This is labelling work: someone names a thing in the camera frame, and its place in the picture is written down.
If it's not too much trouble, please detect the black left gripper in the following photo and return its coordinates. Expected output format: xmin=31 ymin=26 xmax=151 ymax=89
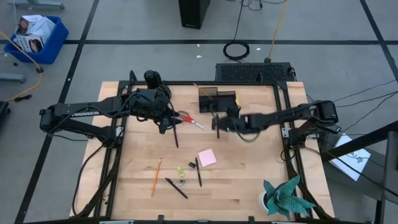
xmin=138 ymin=90 xmax=183 ymax=135

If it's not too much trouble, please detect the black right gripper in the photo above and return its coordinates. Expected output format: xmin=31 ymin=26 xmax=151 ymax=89
xmin=211 ymin=107 xmax=249 ymax=134

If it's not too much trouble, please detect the pink sticky note pad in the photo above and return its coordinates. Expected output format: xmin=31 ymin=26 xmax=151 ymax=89
xmin=197 ymin=148 xmax=218 ymax=168

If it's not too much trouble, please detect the orange pencil pink eraser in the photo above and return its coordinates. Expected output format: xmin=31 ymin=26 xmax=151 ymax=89
xmin=192 ymin=82 xmax=215 ymax=101
xmin=150 ymin=157 xmax=163 ymax=198

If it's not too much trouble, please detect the black mesh desk organizer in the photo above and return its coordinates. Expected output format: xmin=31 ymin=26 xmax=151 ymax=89
xmin=198 ymin=86 xmax=240 ymax=114

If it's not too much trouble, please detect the black perforated computer case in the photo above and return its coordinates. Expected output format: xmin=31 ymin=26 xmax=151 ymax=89
xmin=215 ymin=62 xmax=295 ymax=83

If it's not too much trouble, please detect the teal artificial potted plant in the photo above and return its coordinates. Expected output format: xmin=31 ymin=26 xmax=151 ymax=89
xmin=257 ymin=175 xmax=317 ymax=222

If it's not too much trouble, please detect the black computer tower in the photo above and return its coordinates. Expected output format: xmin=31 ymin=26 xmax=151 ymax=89
xmin=178 ymin=0 xmax=211 ymax=30

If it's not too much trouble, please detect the black metal stand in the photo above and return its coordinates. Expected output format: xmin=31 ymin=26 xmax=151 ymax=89
xmin=320 ymin=120 xmax=398 ymax=224

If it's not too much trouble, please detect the blue plastic bin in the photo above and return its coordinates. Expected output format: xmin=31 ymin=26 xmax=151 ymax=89
xmin=3 ymin=15 xmax=70 ymax=65

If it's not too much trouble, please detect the white paper sheet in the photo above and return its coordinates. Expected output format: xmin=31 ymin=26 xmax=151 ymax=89
xmin=329 ymin=133 xmax=372 ymax=182

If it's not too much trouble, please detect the white printed carton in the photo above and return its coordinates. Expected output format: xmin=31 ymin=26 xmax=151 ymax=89
xmin=12 ymin=34 xmax=45 ymax=54
xmin=15 ymin=14 xmax=43 ymax=35

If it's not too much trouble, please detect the grey desk foot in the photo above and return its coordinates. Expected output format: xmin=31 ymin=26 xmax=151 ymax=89
xmin=0 ymin=73 xmax=26 ymax=84
xmin=9 ymin=0 xmax=65 ymax=10

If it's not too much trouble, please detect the black table frame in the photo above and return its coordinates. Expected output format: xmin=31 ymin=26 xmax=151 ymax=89
xmin=70 ymin=70 xmax=335 ymax=224

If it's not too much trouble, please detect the black hanging coiled cable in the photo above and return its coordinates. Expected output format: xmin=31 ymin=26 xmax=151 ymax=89
xmin=222 ymin=0 xmax=251 ymax=62

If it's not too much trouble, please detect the yellow hanging cable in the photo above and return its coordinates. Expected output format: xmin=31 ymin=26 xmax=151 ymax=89
xmin=264 ymin=0 xmax=292 ymax=63

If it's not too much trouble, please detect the yellow floor cable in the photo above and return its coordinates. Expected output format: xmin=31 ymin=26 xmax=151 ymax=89
xmin=0 ymin=30 xmax=43 ymax=103

